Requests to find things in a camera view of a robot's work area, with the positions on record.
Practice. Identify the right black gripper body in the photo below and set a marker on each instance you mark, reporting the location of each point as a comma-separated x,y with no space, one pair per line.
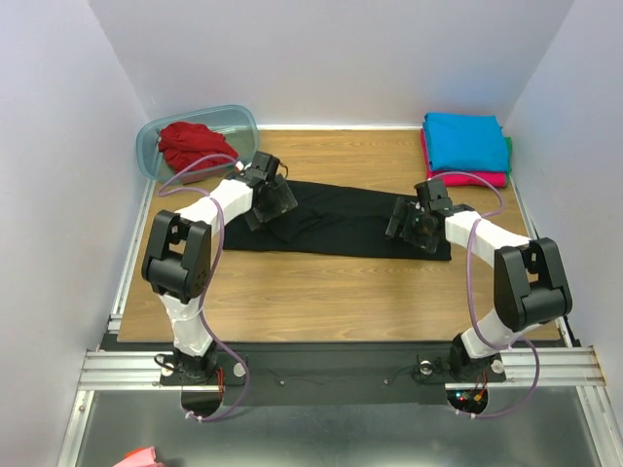
402,220

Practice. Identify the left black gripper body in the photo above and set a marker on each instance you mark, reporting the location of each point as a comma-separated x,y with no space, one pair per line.
275,205

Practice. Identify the black t shirt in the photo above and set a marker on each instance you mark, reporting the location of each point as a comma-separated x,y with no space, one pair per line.
331,220

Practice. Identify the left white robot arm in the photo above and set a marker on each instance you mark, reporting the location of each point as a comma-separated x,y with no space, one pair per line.
184,248

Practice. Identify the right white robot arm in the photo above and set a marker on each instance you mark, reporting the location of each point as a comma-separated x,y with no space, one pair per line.
530,285

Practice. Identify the clear blue plastic bin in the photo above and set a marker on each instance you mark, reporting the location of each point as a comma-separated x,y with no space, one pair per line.
235,123

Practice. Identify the folded pink t shirt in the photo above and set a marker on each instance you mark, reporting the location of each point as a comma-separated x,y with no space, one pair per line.
455,179

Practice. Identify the folded blue t shirt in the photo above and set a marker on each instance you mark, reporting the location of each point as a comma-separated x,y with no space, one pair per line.
465,143

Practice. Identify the red t shirt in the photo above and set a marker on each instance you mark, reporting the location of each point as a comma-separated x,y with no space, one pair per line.
183,144

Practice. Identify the folded green t shirt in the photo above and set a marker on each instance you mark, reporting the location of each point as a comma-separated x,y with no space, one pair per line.
509,147

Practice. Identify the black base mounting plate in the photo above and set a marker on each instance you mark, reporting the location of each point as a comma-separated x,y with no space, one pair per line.
328,373

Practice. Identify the pink cloth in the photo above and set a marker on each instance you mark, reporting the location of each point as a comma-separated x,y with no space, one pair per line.
144,457

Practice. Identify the aluminium frame rail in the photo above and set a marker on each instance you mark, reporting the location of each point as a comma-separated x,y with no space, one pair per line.
119,371

